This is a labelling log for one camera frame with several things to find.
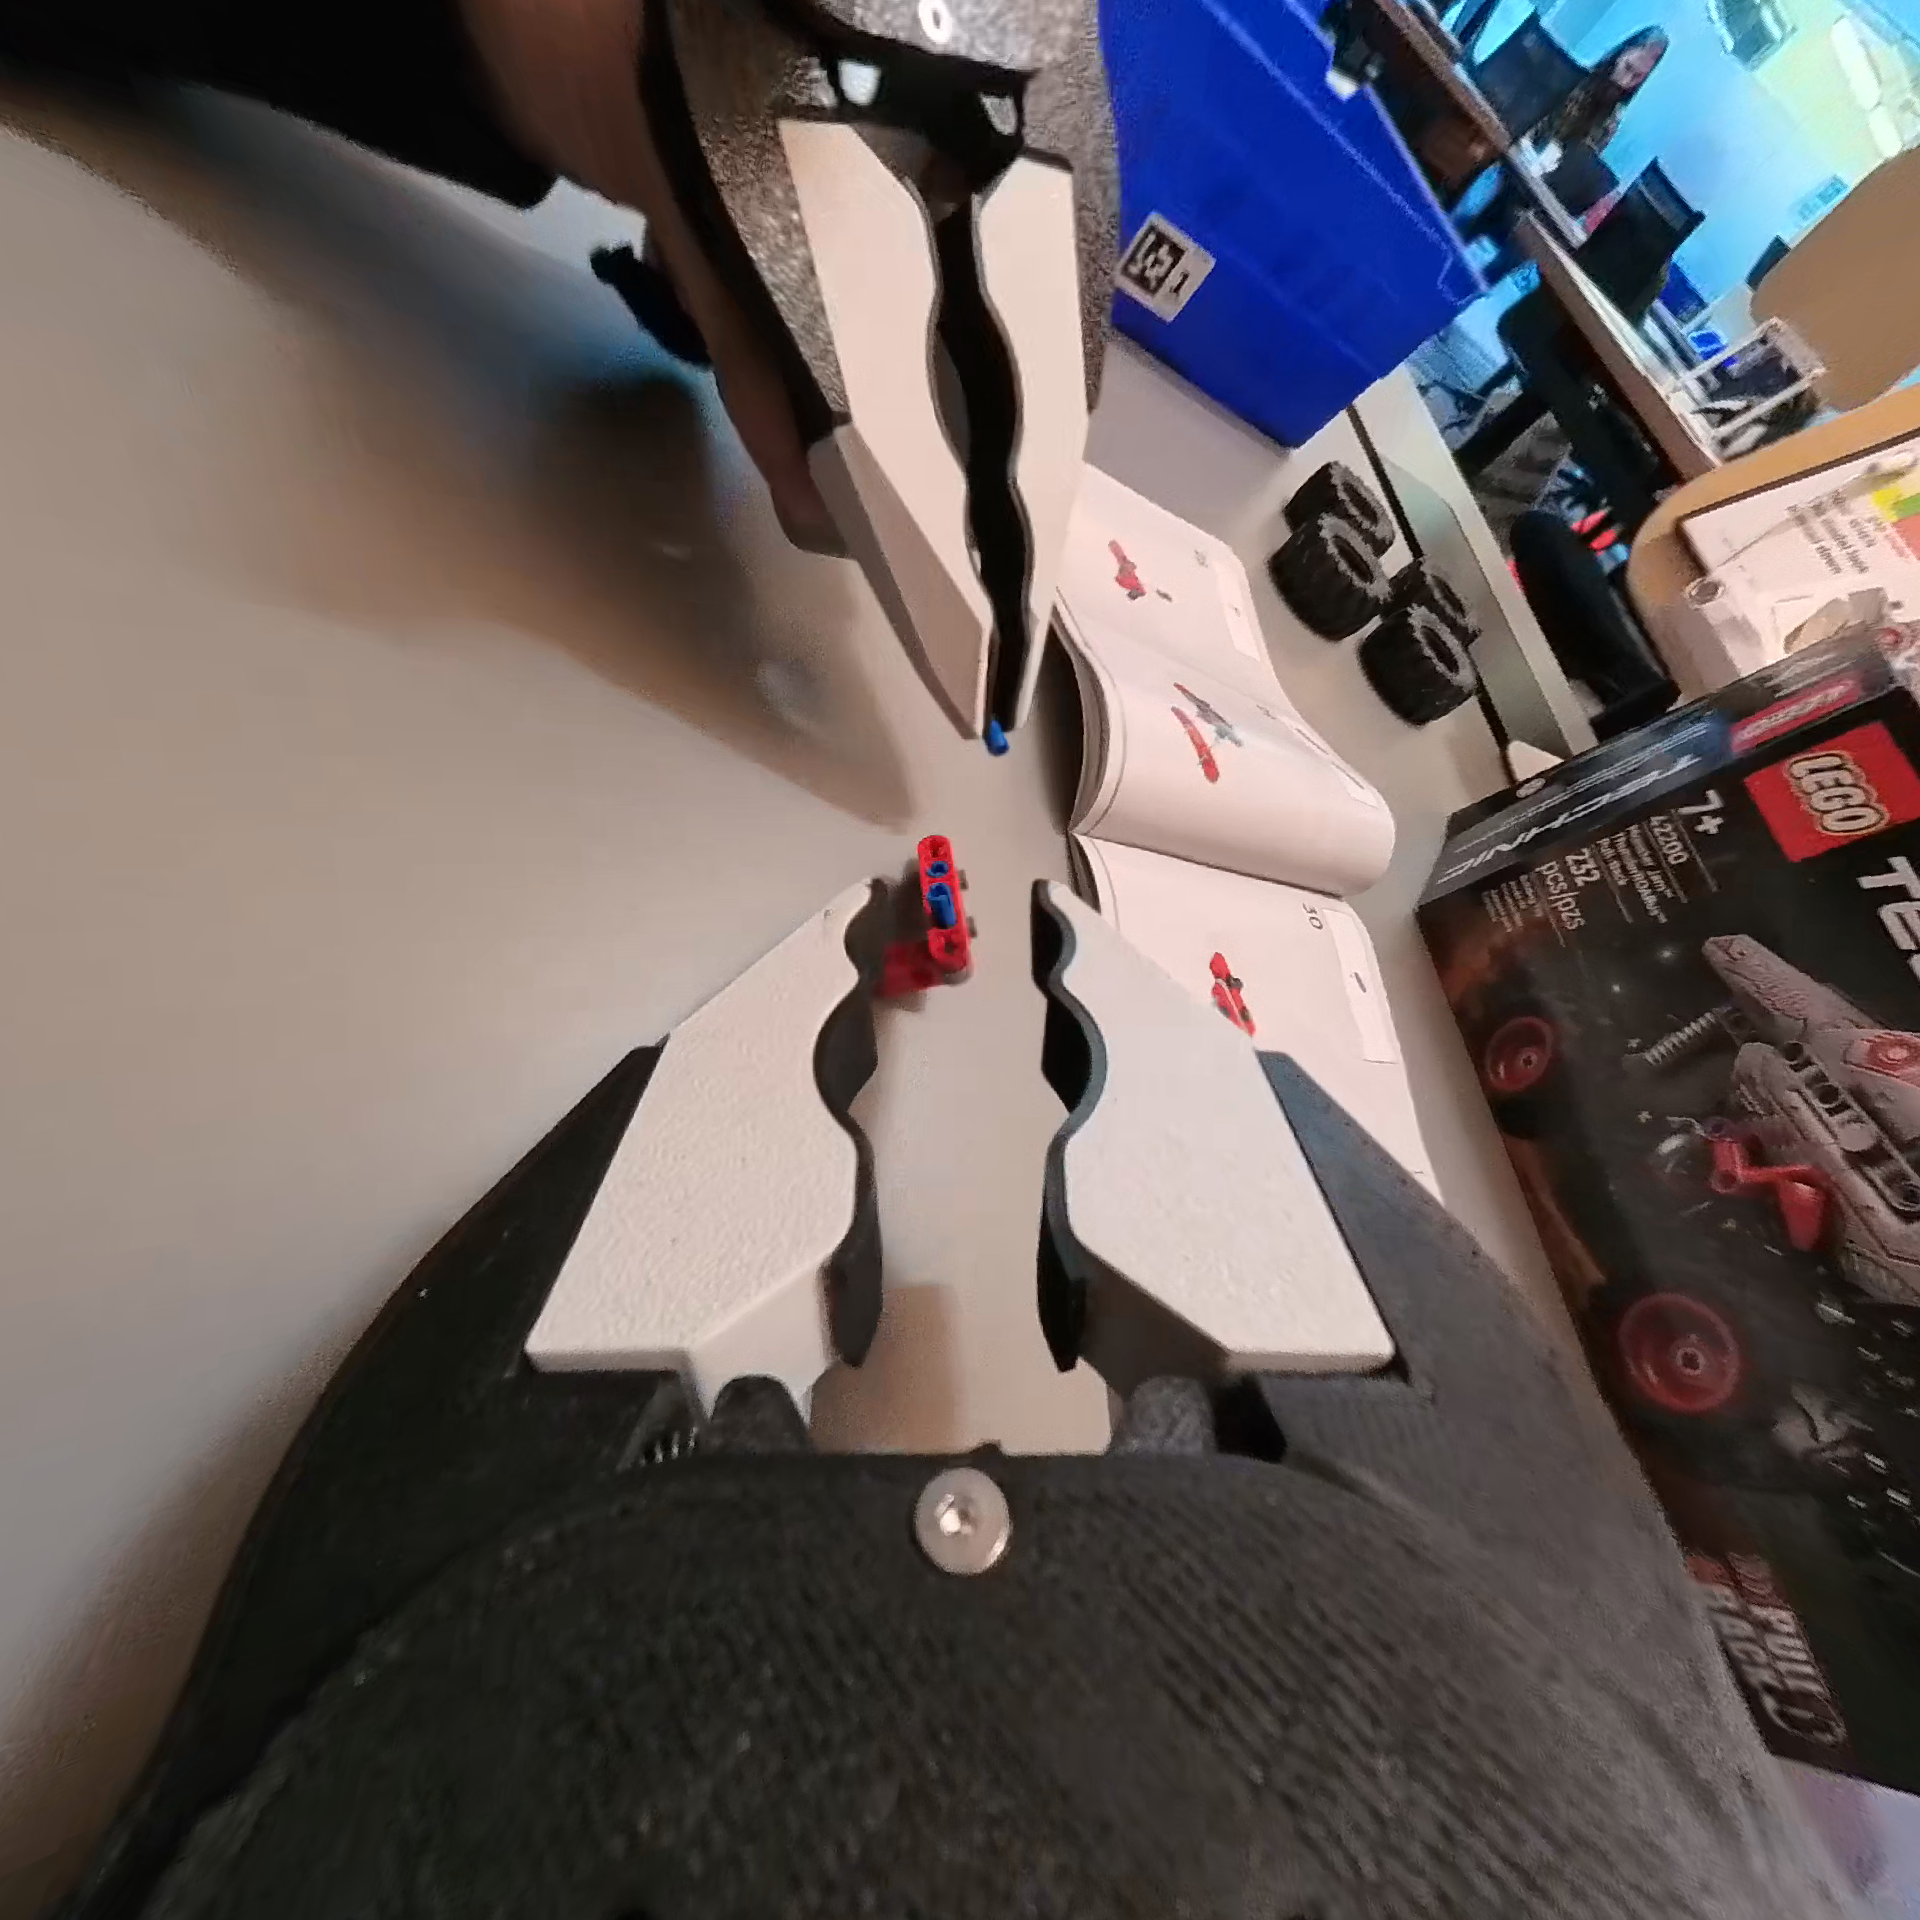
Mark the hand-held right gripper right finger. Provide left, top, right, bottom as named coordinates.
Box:
left=1030, top=881, right=1407, bottom=1376

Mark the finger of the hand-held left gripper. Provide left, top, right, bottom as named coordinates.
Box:
left=775, top=116, right=998, bottom=741
left=971, top=153, right=1094, bottom=741

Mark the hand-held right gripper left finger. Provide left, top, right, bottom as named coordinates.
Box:
left=521, top=881, right=887, bottom=1444

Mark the red blue toy brick assembly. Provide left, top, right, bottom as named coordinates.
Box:
left=878, top=835, right=980, bottom=999

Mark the person's left forearm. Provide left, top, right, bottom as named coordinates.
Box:
left=0, top=0, right=707, bottom=369

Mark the grey desk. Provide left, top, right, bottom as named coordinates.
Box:
left=0, top=90, right=1920, bottom=1920

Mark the person's left hand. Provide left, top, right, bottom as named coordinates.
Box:
left=657, top=188, right=859, bottom=560

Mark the blue storage bin white tag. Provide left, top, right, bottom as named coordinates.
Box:
left=1100, top=0, right=1490, bottom=453

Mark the white instruction booklet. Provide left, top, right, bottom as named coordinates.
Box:
left=1049, top=464, right=1449, bottom=1202

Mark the black toy set box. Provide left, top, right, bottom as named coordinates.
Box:
left=1414, top=661, right=1920, bottom=1794

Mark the instruction sheet on clipboard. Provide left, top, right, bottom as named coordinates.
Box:
left=1628, top=427, right=1920, bottom=706

